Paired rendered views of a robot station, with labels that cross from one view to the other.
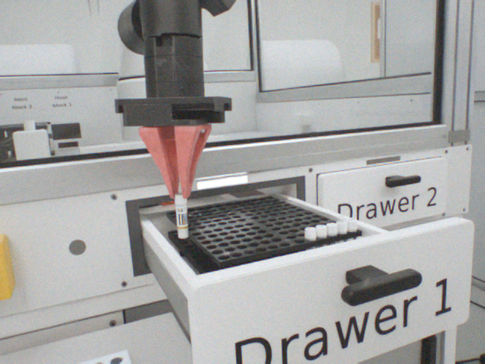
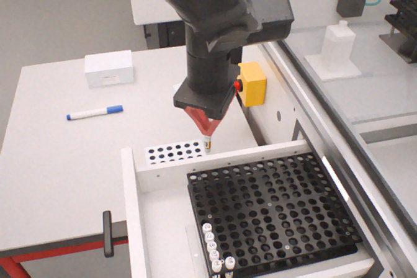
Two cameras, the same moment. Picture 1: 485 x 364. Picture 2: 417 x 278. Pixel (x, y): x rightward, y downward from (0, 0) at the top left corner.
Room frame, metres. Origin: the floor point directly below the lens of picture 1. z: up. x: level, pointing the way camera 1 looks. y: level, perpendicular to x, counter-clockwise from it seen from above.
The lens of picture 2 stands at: (0.48, -0.35, 1.36)
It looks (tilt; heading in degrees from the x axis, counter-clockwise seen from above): 45 degrees down; 100
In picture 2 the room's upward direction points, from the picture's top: straight up
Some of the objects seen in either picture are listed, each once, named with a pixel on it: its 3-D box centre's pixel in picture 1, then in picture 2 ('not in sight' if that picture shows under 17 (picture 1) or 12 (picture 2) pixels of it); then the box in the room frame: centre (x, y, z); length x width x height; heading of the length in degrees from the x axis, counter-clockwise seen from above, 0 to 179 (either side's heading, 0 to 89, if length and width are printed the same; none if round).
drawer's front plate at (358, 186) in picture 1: (386, 195); not in sight; (0.72, -0.27, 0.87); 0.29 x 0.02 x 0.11; 113
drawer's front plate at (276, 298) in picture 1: (350, 303); (138, 239); (0.33, -0.09, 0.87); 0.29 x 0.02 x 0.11; 113
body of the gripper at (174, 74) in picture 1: (174, 79); (208, 70); (0.41, 0.06, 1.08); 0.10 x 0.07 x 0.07; 80
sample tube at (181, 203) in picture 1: (182, 215); (207, 141); (0.41, 0.06, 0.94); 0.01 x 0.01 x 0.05
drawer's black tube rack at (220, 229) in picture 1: (253, 243); (267, 216); (0.51, -0.01, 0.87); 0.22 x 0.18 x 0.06; 23
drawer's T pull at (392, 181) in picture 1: (398, 180); not in sight; (0.70, -0.28, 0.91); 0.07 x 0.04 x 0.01; 113
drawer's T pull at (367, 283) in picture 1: (372, 280); (116, 231); (0.31, -0.10, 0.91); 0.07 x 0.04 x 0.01; 113
